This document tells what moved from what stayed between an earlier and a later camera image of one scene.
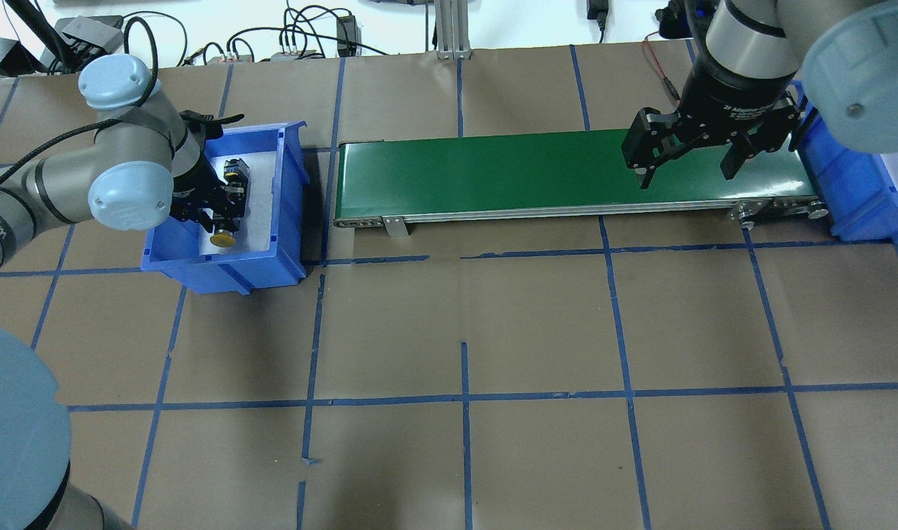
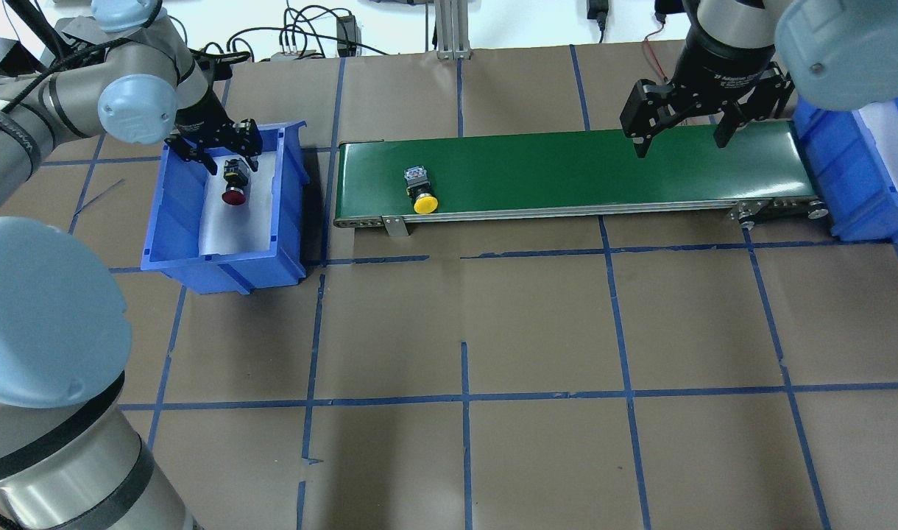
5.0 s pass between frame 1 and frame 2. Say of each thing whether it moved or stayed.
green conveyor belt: stayed
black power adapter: stayed
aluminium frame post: stayed
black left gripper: moved
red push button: stayed
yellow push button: moved
